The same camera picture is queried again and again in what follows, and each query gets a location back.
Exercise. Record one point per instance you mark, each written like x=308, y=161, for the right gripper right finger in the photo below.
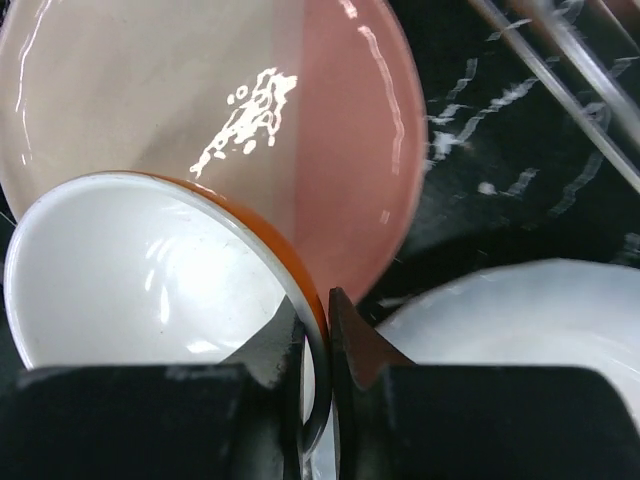
x=396, y=419

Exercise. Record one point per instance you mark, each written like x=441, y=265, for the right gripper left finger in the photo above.
x=240, y=419

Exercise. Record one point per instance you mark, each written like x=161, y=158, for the white orange bowl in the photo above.
x=123, y=267

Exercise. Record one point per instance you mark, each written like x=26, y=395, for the white scalloped plate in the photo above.
x=548, y=313

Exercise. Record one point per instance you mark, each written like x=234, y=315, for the pink beige plate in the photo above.
x=310, y=113

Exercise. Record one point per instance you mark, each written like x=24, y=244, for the wire dish rack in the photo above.
x=586, y=53

